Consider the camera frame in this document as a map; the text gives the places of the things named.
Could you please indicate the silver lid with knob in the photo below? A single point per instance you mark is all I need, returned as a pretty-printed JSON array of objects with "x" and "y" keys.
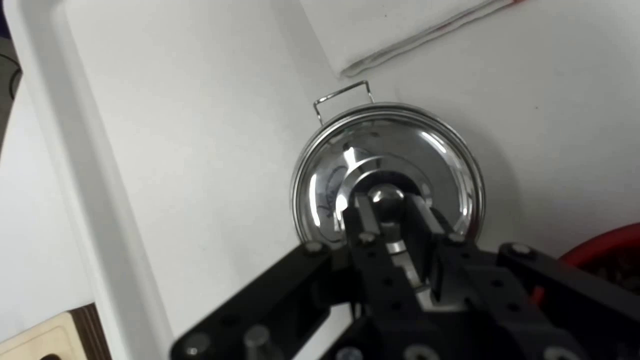
[{"x": 400, "y": 145}]

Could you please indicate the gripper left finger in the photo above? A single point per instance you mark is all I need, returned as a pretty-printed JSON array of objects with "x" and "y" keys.
[{"x": 280, "y": 290}]

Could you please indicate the white tray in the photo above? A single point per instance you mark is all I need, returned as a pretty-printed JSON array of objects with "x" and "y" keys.
[{"x": 200, "y": 150}]

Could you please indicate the white folded cloth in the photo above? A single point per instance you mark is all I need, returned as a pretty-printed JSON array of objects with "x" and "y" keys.
[{"x": 370, "y": 30}]

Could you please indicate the red bowl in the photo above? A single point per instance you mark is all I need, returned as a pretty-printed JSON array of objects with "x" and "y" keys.
[{"x": 607, "y": 242}]

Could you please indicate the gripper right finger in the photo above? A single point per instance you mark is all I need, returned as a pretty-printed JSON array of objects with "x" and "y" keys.
[{"x": 545, "y": 285}]

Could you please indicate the light wooden board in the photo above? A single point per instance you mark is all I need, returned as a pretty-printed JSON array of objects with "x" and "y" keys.
[{"x": 45, "y": 337}]

